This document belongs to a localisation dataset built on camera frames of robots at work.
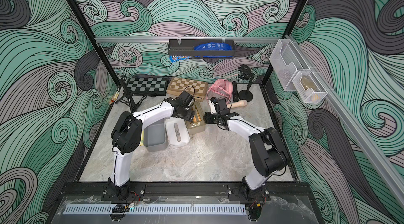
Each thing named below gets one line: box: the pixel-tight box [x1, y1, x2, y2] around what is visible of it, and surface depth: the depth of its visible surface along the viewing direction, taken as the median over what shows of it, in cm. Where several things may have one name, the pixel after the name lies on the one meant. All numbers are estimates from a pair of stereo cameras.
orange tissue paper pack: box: [192, 111, 202, 124], surface depth 96 cm
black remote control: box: [232, 81, 239, 103], surface depth 112 cm
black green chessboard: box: [123, 77, 168, 97], surface depth 117 cm
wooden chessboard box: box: [166, 76, 209, 102], surface depth 116 cm
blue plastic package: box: [194, 42, 233, 52], surface depth 94 cm
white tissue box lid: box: [165, 116, 191, 147], surface depth 95 cm
